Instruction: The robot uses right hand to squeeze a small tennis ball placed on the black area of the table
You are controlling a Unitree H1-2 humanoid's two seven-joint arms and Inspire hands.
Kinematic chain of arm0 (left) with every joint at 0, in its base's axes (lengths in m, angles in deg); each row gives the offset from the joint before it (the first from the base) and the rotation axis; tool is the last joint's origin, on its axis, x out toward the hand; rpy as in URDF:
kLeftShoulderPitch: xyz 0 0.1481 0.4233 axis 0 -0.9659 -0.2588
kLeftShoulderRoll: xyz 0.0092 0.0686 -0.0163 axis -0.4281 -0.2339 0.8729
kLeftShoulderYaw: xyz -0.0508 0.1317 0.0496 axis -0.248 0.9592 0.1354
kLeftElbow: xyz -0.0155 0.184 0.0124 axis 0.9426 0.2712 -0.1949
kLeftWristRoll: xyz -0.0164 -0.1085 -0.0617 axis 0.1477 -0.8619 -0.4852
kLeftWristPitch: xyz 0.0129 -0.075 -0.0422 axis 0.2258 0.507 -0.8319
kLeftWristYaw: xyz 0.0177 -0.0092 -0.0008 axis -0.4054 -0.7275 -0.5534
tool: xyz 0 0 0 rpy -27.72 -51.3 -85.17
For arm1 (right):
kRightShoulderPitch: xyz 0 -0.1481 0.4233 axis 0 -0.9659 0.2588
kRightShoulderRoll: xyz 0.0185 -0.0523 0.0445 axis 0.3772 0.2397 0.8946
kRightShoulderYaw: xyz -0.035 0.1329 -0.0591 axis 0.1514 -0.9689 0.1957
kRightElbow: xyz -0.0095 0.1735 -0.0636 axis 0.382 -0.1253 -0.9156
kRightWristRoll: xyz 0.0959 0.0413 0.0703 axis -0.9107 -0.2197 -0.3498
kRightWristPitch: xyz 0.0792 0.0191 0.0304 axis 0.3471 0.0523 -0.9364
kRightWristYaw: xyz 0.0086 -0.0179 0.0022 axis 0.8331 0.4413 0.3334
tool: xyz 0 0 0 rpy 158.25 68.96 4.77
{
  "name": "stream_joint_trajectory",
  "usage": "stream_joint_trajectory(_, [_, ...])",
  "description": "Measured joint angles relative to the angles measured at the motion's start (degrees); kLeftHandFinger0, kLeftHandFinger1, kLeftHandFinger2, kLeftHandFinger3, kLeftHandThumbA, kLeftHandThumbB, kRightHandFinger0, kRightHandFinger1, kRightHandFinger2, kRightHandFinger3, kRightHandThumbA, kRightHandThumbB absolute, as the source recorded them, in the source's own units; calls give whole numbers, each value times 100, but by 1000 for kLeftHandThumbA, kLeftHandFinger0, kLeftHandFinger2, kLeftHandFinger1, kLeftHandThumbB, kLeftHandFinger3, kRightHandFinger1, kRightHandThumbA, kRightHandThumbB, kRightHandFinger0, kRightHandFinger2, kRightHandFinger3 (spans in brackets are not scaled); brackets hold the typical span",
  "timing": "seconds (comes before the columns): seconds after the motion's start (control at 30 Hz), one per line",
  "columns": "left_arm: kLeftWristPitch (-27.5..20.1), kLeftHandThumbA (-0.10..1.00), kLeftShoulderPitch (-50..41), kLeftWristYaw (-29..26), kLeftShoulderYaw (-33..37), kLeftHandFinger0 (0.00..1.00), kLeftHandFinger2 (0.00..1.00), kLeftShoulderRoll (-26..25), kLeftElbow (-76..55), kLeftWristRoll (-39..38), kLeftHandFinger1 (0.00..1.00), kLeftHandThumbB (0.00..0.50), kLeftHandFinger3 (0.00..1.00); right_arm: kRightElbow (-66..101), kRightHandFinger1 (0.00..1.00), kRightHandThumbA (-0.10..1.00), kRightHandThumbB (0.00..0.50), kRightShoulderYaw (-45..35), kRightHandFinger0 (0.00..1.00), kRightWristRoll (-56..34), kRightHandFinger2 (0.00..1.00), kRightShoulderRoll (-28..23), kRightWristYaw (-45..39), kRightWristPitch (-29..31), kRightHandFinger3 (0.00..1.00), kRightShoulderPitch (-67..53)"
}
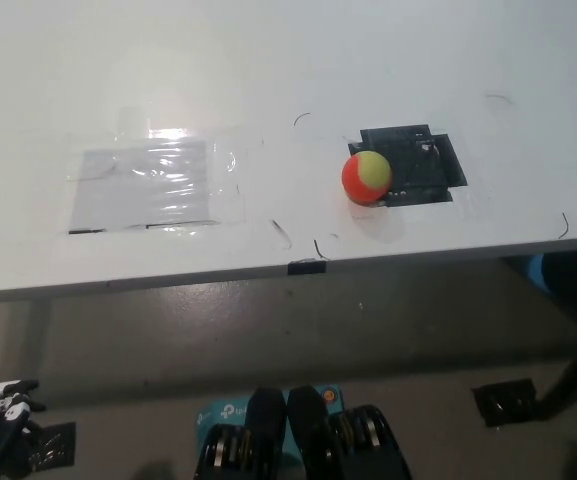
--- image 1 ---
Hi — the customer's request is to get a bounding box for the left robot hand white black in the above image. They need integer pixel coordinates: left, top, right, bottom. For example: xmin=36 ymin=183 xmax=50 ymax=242
xmin=0 ymin=379 xmax=47 ymax=477

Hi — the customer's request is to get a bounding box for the orange and yellow tennis ball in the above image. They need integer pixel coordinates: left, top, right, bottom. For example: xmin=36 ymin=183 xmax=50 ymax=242
xmin=341 ymin=150 xmax=394 ymax=206

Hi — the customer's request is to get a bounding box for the left black robot body block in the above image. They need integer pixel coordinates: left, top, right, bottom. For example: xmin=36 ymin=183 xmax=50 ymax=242
xmin=192 ymin=385 xmax=289 ymax=480

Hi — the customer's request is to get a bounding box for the teal router box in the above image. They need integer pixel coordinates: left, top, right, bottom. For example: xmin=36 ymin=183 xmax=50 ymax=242
xmin=195 ymin=382 xmax=344 ymax=454

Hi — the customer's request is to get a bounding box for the clear taped plastic sheet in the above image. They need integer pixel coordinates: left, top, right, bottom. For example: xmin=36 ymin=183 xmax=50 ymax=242
xmin=67 ymin=139 xmax=210 ymax=235

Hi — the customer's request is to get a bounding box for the clear plastic film cover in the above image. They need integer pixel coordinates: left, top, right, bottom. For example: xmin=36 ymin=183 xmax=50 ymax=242
xmin=61 ymin=106 xmax=250 ymax=237

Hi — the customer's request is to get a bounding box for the small black tape strip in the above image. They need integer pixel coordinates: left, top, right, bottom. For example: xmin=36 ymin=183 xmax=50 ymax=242
xmin=286 ymin=259 xmax=329 ymax=277

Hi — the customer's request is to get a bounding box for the black tape patch on table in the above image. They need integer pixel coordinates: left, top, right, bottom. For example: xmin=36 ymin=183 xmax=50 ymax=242
xmin=347 ymin=122 xmax=470 ymax=208

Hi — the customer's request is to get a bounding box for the blue object under table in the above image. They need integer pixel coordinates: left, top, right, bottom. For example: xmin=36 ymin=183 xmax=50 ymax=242
xmin=525 ymin=253 xmax=550 ymax=297

